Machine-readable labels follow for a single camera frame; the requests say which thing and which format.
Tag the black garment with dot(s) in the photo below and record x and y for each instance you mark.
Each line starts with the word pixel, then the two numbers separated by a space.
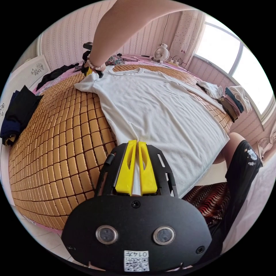
pixel 54 74

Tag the bed with woven mat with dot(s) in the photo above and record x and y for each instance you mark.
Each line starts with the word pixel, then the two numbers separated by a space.
pixel 58 146

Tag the person's body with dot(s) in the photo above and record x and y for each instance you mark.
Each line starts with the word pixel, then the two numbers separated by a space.
pixel 241 168

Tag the pile of dark clothes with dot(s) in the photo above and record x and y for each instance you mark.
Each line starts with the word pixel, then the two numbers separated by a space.
pixel 19 112

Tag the white cupboard with flower print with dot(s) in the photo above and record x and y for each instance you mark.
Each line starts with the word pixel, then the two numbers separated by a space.
pixel 32 66

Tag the white desk fan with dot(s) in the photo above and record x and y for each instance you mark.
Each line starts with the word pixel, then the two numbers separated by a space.
pixel 161 52

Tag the pink dotted curtain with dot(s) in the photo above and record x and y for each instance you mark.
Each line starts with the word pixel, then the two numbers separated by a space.
pixel 188 38

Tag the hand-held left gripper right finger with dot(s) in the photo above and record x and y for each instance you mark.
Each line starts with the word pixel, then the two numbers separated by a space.
pixel 148 179

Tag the person's right forearm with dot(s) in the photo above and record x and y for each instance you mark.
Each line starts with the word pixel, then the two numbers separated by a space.
pixel 120 28

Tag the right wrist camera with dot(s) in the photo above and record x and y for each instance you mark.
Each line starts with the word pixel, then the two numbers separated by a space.
pixel 87 46

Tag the red patterned cloth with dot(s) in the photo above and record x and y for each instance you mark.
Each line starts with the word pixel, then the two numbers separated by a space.
pixel 207 200

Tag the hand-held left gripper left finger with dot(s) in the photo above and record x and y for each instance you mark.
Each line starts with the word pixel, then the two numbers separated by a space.
pixel 124 172

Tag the floral garment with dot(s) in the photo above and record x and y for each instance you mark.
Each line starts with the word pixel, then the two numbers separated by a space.
pixel 117 59

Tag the white garment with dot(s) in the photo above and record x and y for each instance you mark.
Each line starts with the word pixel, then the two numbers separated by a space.
pixel 210 88

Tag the window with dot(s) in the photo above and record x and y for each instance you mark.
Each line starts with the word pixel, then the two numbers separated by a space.
pixel 243 62

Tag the person's right hand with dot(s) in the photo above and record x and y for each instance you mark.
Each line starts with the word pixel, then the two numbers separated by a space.
pixel 96 64

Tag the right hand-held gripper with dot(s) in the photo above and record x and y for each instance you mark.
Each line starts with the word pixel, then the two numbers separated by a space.
pixel 85 60

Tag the white t-shirt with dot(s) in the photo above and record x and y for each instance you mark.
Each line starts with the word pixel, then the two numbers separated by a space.
pixel 155 112

